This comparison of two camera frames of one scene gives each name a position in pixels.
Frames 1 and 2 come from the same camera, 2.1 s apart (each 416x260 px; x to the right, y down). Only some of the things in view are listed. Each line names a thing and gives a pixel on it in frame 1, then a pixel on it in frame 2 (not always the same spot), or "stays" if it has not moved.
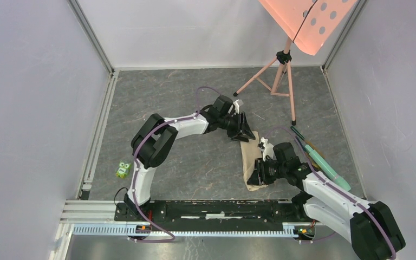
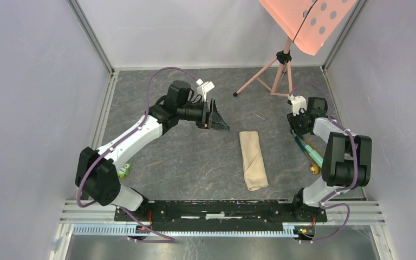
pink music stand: (306, 24) stays
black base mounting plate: (287, 211) stays
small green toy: (122, 169) stays
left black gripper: (241, 131) → (214, 121)
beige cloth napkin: (250, 151) stays
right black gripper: (258, 176) → (292, 120)
